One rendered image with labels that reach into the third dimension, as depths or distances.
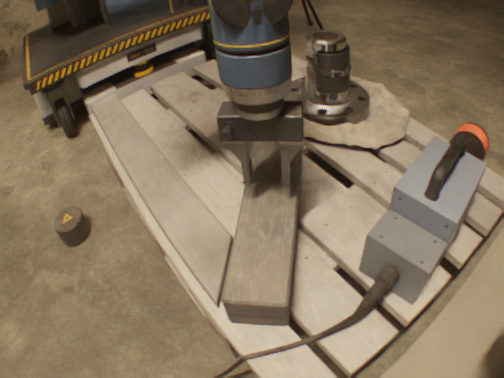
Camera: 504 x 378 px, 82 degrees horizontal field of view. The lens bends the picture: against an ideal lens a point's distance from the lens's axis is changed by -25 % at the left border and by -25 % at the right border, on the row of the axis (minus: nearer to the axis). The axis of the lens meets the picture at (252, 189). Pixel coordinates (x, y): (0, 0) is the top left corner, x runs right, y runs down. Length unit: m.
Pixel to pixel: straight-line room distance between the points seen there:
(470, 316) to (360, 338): 0.34
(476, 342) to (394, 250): 0.37
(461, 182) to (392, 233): 0.17
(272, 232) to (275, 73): 0.29
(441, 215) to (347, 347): 0.27
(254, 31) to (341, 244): 0.46
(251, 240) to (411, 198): 0.29
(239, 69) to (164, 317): 0.59
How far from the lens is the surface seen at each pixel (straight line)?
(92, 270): 1.03
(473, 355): 0.86
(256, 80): 0.50
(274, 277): 0.60
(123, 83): 1.54
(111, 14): 0.62
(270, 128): 0.58
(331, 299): 0.68
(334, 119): 1.00
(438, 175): 0.62
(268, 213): 0.69
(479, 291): 0.94
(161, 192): 0.88
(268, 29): 0.48
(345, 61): 1.01
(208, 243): 0.75
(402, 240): 0.64
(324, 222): 0.79
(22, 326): 1.07
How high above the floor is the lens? 0.74
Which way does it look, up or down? 44 degrees down
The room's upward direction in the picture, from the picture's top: 8 degrees counter-clockwise
